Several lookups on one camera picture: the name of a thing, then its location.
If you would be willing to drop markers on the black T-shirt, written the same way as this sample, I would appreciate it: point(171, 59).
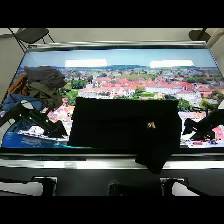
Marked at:
point(123, 125)

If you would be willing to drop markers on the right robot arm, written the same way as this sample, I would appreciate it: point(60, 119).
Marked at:
point(208, 125)

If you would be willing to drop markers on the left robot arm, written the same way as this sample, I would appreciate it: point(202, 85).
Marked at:
point(31, 118)

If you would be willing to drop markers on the olive green garment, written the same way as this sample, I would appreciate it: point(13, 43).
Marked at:
point(46, 95)

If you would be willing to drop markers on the grey garment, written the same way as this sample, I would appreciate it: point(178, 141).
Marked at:
point(45, 76)

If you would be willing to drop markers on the brown garment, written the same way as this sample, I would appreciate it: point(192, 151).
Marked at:
point(19, 86)

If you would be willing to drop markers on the black folding chair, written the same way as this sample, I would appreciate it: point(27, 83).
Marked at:
point(32, 34)

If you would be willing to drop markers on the silver frame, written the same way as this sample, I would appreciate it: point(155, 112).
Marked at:
point(83, 164)

